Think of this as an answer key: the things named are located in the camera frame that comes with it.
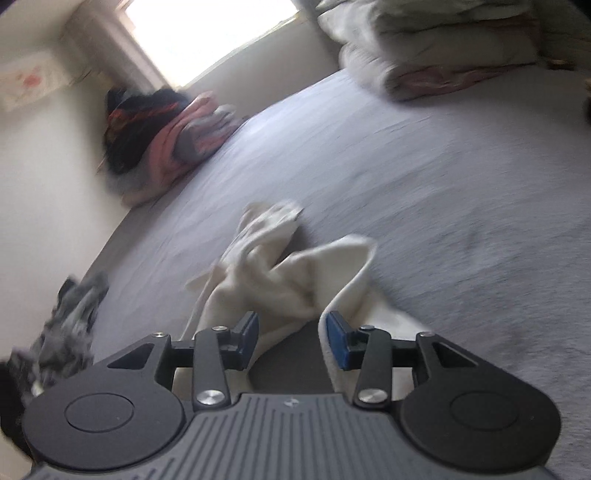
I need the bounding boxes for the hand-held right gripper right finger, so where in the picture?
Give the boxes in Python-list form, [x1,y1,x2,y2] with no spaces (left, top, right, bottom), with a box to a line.
[325,311,485,409]

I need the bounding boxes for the grey printed folded quilt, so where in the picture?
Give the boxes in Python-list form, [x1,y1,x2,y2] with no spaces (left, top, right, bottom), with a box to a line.
[318,0,541,51]

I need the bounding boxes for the beige patterned curtain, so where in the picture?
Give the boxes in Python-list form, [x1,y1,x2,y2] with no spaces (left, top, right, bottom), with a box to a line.
[69,4,167,93]

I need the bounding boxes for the grey mottled cloth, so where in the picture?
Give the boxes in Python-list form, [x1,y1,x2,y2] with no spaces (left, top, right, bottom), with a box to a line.
[4,272,110,398]

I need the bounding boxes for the white paper with red mark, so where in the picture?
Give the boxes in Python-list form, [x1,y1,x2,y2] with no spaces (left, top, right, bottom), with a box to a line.
[0,51,71,112]

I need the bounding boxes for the bright window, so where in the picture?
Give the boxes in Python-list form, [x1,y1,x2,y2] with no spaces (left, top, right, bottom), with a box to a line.
[124,0,297,88]

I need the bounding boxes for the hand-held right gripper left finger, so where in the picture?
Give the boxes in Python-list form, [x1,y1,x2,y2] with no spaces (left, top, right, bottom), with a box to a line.
[107,311,259,409]

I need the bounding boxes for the white shirt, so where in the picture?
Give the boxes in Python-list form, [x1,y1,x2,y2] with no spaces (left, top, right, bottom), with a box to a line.
[185,200,432,402]

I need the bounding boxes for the pink grey folded blanket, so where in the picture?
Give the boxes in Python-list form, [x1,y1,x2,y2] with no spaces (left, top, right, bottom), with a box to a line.
[124,91,242,206]

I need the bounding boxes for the grey fleece bed blanket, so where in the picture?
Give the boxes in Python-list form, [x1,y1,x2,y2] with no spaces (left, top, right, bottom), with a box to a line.
[90,65,591,480]

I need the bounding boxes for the grey maroon folded duvet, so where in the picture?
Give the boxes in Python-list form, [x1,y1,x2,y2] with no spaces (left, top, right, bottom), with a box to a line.
[339,28,573,103]

